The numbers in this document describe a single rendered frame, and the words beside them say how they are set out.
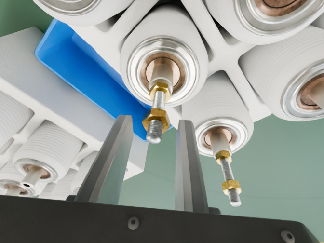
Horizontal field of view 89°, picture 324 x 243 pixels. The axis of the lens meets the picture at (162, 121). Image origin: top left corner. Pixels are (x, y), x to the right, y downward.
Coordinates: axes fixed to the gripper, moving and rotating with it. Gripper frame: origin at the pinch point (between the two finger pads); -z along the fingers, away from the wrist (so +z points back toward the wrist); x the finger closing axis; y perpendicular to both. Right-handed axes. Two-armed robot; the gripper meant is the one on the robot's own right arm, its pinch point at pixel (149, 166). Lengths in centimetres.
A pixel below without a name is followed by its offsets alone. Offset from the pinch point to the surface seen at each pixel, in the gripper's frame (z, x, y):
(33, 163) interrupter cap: -11.0, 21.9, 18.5
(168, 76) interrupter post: -9.1, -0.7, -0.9
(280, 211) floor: -36, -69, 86
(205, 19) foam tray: -18.4, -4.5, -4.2
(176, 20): -12.8, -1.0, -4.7
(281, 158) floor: -36, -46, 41
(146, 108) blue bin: -35.9, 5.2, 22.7
